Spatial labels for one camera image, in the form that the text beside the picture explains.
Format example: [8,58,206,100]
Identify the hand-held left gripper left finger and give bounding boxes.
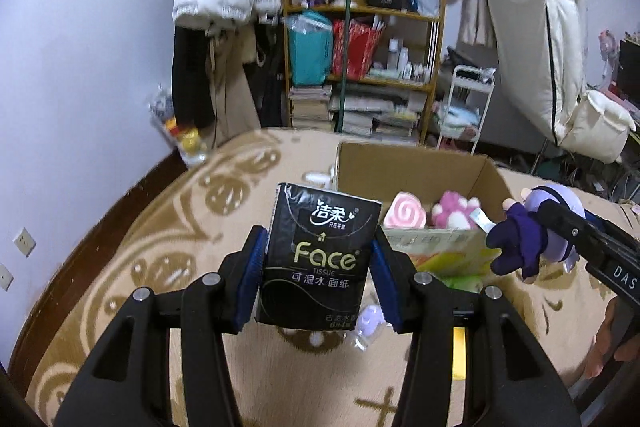
[50,224,271,427]

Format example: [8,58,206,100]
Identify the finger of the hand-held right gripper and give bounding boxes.
[536,198,640,259]
[582,212,640,245]

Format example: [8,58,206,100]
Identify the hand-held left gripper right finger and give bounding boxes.
[371,225,584,427]

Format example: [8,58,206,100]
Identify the purple plush doll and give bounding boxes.
[487,185,587,284]

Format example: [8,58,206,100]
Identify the black tissue pack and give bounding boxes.
[254,181,384,333]

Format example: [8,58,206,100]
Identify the pink swirl lollipop plush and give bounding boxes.
[390,192,431,231]

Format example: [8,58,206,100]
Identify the pink plush toy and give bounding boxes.
[431,190,496,233]

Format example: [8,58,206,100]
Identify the cardboard box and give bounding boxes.
[332,141,518,295]

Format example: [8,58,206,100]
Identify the person's right hand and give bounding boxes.
[584,297,640,381]

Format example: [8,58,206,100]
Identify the small lavender plush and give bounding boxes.
[356,304,386,340]

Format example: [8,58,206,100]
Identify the beige patterned blanket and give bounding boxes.
[25,127,640,427]

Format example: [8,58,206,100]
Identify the small white packet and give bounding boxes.
[304,166,337,188]

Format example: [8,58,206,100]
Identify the white trolley cart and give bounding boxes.
[434,65,497,156]

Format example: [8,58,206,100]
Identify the clear plastic bag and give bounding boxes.
[148,84,209,168]

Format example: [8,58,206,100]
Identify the white mattress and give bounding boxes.
[477,0,597,148]

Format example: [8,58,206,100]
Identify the stack of books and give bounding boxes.
[289,85,333,130]

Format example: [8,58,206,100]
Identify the beige coat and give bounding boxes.
[205,26,262,148]

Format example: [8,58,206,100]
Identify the black coat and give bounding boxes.
[172,26,217,130]

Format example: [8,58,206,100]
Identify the group of white bottles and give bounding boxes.
[386,37,427,82]

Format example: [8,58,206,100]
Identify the green pole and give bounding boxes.
[335,0,357,136]

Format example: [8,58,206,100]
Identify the teal bag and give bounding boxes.
[287,11,335,87]

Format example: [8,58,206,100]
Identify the red bag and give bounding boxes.
[331,19,384,78]

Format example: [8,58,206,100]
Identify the wooden shelf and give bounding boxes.
[279,0,449,146]

